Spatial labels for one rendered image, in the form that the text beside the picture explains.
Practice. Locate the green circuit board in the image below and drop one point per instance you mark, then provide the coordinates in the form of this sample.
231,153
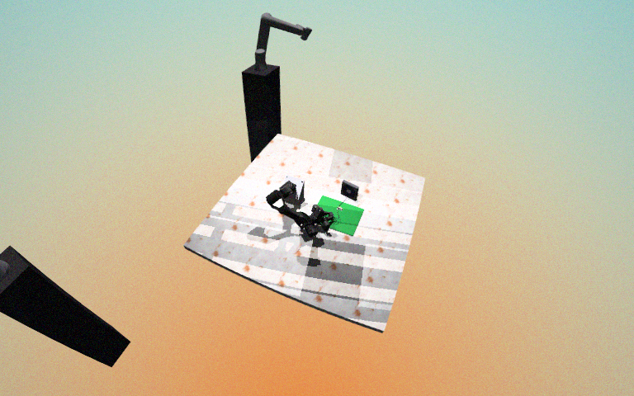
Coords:
349,215

